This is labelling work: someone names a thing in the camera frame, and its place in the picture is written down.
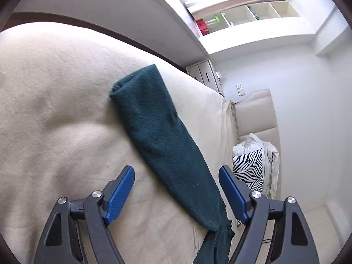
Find zebra print pillow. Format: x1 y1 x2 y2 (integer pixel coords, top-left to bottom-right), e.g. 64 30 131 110
232 148 265 226

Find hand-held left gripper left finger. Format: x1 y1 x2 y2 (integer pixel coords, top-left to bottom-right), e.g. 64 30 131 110
33 165 136 264

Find white wall shelf unit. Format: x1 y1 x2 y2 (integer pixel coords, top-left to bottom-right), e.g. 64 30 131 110
190 1 300 37

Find white nightstand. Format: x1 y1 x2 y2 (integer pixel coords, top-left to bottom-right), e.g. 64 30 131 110
186 60 224 95

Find beige bed sheet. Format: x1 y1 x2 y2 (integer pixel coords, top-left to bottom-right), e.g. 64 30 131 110
0 22 238 264

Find white window ledge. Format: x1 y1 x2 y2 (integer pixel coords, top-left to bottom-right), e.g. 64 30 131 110
12 0 211 61

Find dark green knit sweater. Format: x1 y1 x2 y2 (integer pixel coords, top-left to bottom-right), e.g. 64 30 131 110
109 64 235 264

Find beige padded headboard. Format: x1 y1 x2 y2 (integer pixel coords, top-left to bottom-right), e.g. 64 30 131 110
234 89 282 201

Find white folded duvet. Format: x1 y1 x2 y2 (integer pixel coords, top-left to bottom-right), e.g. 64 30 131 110
233 133 280 198

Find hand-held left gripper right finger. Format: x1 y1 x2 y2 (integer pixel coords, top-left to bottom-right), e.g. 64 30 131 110
218 165 321 264

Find red box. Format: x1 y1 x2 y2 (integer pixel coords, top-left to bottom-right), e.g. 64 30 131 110
195 19 209 36

